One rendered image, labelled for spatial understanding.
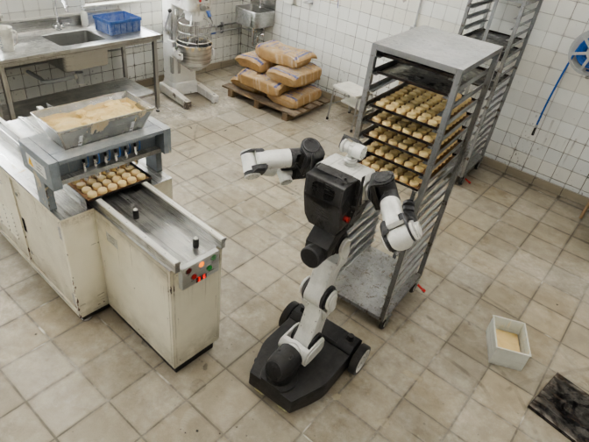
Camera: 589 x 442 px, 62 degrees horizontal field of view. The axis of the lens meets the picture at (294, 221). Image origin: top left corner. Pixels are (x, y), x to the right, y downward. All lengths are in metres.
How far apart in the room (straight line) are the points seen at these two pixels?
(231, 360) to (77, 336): 0.97
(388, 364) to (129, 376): 1.59
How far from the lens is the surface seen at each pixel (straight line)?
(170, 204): 2.80
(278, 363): 2.69
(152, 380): 3.07
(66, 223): 2.88
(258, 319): 3.36
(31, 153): 2.82
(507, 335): 3.73
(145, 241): 2.54
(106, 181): 2.98
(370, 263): 3.72
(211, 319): 2.93
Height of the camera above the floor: 2.47
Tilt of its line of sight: 36 degrees down
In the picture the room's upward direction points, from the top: 8 degrees clockwise
